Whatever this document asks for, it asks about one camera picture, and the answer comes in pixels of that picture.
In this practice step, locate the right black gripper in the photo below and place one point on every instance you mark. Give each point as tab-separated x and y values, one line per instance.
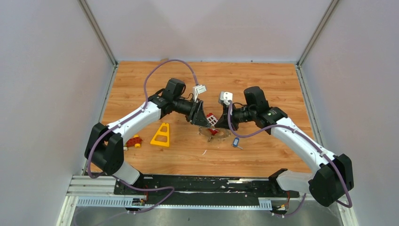
223	121

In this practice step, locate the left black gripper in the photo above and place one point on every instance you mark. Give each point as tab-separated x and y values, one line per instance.
197	115

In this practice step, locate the grey metal keyring disc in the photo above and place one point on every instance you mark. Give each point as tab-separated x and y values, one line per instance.
221	136

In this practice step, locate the blue key tag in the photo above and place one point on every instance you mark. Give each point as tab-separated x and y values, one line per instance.
235	143

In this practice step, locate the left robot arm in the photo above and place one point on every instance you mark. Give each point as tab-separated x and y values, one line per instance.
105	144

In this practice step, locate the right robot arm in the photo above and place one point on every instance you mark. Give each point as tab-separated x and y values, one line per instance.
331	176

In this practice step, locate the red window toy block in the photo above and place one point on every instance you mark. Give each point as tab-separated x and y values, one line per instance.
211	118

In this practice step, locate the yellow triangular toy block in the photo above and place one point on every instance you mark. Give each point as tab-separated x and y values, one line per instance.
162	136

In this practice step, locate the small red yellow toy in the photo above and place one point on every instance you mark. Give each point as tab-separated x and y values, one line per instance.
135	142

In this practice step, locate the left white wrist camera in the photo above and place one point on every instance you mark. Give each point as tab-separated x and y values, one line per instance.
198	89

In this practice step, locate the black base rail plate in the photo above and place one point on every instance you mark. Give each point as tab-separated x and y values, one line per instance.
205	190

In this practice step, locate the white slotted cable duct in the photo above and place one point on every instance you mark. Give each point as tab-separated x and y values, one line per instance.
137	203

